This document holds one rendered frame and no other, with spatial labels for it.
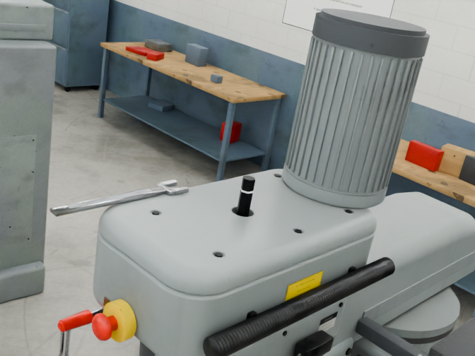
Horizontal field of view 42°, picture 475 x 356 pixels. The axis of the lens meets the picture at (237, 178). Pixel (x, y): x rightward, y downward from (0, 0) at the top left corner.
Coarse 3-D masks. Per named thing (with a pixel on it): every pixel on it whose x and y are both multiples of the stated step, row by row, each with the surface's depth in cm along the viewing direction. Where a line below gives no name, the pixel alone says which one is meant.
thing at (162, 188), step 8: (160, 184) 105; (168, 184) 106; (176, 184) 107; (128, 192) 100; (136, 192) 100; (144, 192) 101; (152, 192) 102; (160, 192) 103; (168, 192) 103; (176, 192) 104; (184, 192) 105; (88, 200) 95; (96, 200) 95; (104, 200) 96; (112, 200) 96; (120, 200) 97; (128, 200) 98; (56, 208) 91; (64, 208) 91; (72, 208) 91; (80, 208) 92; (88, 208) 93; (56, 216) 90
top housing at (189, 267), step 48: (192, 192) 106; (288, 192) 113; (144, 240) 88; (192, 240) 90; (240, 240) 93; (288, 240) 95; (336, 240) 102; (96, 288) 96; (144, 288) 87; (192, 288) 82; (240, 288) 87; (288, 288) 96; (144, 336) 89; (192, 336) 85
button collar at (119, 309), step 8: (112, 304) 90; (120, 304) 90; (128, 304) 90; (104, 312) 92; (112, 312) 90; (120, 312) 89; (128, 312) 89; (120, 320) 89; (128, 320) 89; (120, 328) 89; (128, 328) 89; (112, 336) 91; (120, 336) 90; (128, 336) 89
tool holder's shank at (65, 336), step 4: (64, 332) 150; (68, 332) 150; (60, 336) 151; (64, 336) 150; (68, 336) 151; (60, 340) 151; (64, 340) 151; (68, 340) 151; (60, 344) 152; (64, 344) 151; (68, 344) 152; (60, 348) 152; (64, 348) 152; (68, 348) 152; (60, 352) 152; (64, 352) 152; (68, 352) 153
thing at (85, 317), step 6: (78, 312) 100; (84, 312) 99; (90, 312) 100; (96, 312) 101; (66, 318) 98; (72, 318) 98; (78, 318) 98; (84, 318) 99; (90, 318) 100; (60, 324) 97; (66, 324) 97; (72, 324) 97; (78, 324) 98; (84, 324) 99; (60, 330) 97; (66, 330) 97
